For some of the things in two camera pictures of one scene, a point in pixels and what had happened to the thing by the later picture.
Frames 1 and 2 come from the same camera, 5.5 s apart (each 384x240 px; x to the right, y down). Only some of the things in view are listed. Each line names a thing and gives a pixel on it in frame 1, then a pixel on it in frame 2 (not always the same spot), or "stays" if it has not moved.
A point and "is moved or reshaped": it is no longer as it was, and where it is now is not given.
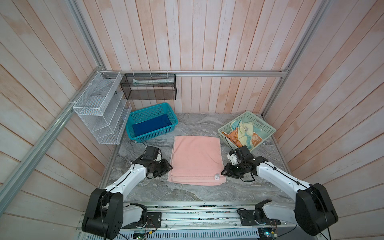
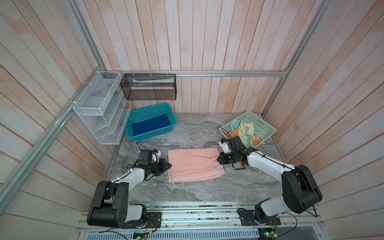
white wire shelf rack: [104, 107] stays
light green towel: [244, 128] stays
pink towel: [196, 161] is moved or reshaped
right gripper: [228, 171] → [221, 159]
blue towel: [158, 122] stays
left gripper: [166, 169] stays
